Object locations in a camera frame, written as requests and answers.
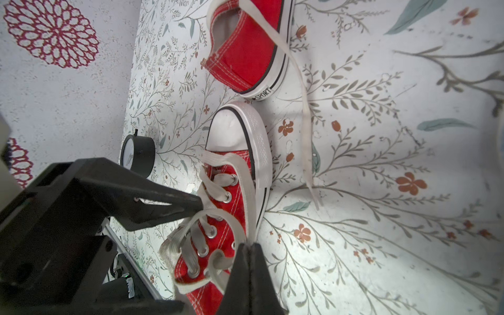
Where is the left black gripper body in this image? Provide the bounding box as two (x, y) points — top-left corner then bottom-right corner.
(1, 161), (185, 314)

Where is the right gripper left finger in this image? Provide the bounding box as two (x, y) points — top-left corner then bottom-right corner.
(217, 244), (249, 315)

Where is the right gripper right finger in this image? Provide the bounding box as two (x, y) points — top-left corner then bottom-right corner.
(249, 244), (287, 315)

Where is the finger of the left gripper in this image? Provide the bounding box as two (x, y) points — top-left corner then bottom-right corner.
(75, 157), (203, 232)

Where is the red canvas sneaker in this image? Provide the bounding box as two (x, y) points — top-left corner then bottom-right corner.
(159, 101), (272, 314)
(203, 1), (322, 207)

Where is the round pressure gauge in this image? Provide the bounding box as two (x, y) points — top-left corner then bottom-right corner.
(119, 129), (156, 178)

